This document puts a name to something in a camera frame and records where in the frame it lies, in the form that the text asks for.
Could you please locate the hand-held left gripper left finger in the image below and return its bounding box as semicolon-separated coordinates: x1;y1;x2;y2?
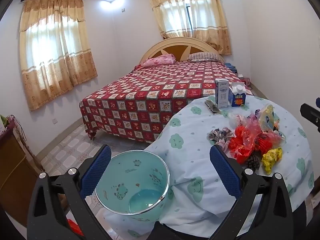
26;144;112;240

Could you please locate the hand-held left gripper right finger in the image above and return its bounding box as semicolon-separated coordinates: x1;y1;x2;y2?
209;144;294;240

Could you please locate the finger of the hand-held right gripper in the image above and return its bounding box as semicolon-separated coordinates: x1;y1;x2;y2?
300;102;320;132

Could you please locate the dark patterned scrunchie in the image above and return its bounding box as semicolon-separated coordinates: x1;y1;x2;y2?
246;152;262;172

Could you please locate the teal cartoon print bin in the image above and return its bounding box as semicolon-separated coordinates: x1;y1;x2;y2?
94;150;170;222

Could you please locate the yellow blue snack packet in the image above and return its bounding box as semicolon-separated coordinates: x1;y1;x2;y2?
259;104;275;130

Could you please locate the yellow wrapper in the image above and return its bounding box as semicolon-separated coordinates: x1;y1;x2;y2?
261;147;283;175

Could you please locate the orange mesh net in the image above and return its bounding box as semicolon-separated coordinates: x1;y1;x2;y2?
259;133;283;153

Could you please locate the purple foil wrapper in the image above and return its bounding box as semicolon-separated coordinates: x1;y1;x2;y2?
250;109;262;123

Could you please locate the cloud print tablecloth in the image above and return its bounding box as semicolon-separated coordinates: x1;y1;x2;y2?
103;94;316;239

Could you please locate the large red shopping bag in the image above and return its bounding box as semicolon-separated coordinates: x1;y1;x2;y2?
66;219;83;240

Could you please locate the dark flat packet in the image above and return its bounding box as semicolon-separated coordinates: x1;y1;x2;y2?
204;99;222;114

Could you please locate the blue juice carton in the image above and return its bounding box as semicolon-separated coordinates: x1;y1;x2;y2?
228;82;247;107

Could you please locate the white blue milk carton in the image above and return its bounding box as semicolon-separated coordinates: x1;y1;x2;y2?
215;78;230;109

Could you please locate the brown wooden cabinet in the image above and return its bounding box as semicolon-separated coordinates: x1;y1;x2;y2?
0;115;45;227

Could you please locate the bed with red quilt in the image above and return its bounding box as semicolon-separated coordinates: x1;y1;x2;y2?
79;60;251;144

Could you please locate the green cloth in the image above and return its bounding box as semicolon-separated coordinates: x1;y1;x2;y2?
0;114;8;134

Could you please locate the striped pillow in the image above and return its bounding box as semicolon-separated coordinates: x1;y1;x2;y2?
187;52;225;62

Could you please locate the beige patterned wide curtain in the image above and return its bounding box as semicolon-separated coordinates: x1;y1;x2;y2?
19;0;98;112

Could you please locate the pink pillow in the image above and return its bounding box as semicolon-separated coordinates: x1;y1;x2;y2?
142;54;175;68

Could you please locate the cream wooden headboard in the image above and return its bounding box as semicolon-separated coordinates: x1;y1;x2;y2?
139;37;225;64

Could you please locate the beige patterned narrow curtain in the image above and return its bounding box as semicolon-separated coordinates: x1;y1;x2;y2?
147;0;232;55

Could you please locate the black cable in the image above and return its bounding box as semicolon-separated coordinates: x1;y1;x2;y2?
15;116;27;143

